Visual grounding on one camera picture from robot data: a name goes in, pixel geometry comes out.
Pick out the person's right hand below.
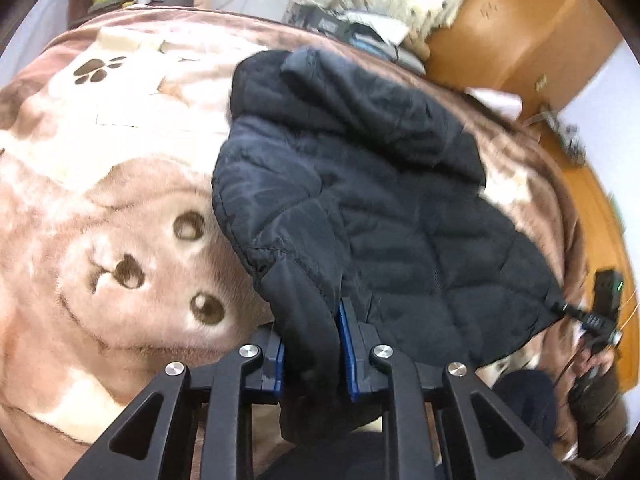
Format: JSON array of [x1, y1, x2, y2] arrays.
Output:
[[580, 344, 617, 382]]

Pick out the black flat box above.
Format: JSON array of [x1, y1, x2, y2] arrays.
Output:
[[290, 2, 361, 37]]

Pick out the wooden wardrobe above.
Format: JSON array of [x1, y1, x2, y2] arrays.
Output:
[[425, 0, 626, 126]]

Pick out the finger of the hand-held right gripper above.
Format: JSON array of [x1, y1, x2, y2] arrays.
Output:
[[547, 296, 608, 335]]

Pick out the pale pink cloth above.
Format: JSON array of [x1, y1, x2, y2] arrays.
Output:
[[465, 87, 523, 121]]

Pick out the brown printed plush blanket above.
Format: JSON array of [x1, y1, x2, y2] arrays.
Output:
[[0, 5, 591, 480]]

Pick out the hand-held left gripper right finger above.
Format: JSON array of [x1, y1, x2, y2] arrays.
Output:
[[337, 300, 576, 480]]

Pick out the pile of folded clothes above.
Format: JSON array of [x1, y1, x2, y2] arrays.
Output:
[[345, 10, 431, 68]]

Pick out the black puffer jacket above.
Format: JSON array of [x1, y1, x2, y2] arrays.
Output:
[[211, 46, 571, 443]]

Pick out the person's navy pants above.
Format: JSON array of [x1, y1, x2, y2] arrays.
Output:
[[495, 372, 559, 449]]

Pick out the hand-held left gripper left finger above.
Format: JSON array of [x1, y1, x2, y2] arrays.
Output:
[[62, 327, 287, 480]]

